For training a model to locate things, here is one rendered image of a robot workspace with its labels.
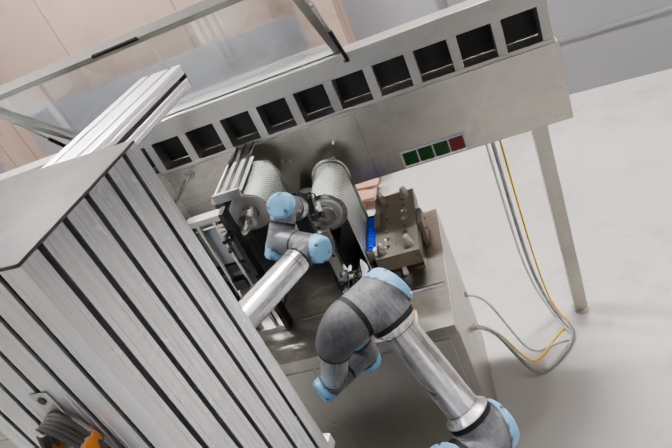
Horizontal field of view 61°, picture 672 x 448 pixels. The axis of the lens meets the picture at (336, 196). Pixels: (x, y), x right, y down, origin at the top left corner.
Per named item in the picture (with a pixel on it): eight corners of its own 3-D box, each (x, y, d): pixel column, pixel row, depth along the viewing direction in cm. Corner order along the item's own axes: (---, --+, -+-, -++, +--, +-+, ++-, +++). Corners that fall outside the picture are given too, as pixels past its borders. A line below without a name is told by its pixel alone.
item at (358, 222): (367, 262, 208) (349, 222, 200) (368, 224, 228) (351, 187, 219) (368, 261, 208) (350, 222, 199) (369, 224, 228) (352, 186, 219)
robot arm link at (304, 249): (191, 366, 125) (325, 223, 151) (165, 353, 132) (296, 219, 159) (217, 399, 130) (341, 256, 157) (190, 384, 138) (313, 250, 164)
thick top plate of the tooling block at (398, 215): (380, 273, 205) (375, 260, 202) (380, 210, 238) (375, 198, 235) (424, 261, 201) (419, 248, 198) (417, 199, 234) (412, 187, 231)
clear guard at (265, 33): (-21, 104, 181) (-21, 103, 181) (90, 141, 229) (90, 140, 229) (280, -21, 156) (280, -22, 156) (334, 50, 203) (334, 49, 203)
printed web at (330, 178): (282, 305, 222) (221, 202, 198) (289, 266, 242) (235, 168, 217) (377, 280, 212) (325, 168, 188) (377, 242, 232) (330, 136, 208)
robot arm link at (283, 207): (262, 218, 161) (267, 188, 161) (277, 221, 171) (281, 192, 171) (288, 223, 158) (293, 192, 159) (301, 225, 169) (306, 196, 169)
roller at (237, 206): (241, 233, 204) (223, 202, 198) (254, 196, 225) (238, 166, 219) (277, 223, 201) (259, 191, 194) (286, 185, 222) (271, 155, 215)
